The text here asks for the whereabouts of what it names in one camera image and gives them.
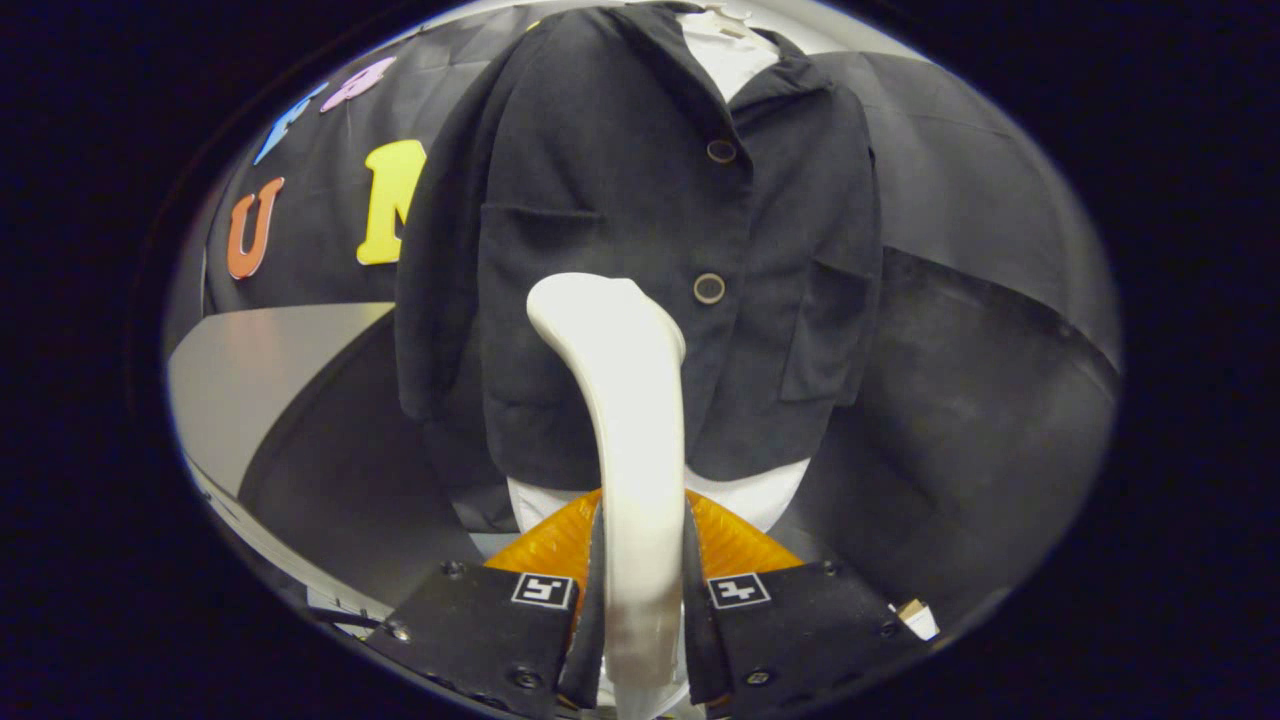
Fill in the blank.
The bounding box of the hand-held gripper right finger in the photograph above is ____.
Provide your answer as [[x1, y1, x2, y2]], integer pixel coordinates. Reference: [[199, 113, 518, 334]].
[[683, 490, 931, 720]]

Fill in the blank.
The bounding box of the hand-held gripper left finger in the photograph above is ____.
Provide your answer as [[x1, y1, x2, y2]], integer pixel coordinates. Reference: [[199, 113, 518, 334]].
[[365, 490, 607, 720]]

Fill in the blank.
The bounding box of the black jacket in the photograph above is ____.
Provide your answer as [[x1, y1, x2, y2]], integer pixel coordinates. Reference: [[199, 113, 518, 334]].
[[393, 3, 886, 491]]

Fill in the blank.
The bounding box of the white clothes hanger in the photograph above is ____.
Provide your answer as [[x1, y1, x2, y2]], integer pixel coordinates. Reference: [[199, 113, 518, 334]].
[[695, 2, 761, 41]]

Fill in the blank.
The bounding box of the white mannequin torso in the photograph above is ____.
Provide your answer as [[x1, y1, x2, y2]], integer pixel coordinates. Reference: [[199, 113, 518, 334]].
[[505, 3, 811, 561]]

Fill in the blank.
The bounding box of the grey table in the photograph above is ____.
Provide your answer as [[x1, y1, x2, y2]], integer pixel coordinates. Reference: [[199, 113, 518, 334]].
[[168, 302, 401, 621]]

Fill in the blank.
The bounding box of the black backdrop cloth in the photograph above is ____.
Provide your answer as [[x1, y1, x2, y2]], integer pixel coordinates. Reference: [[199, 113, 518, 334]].
[[165, 5, 1121, 631]]

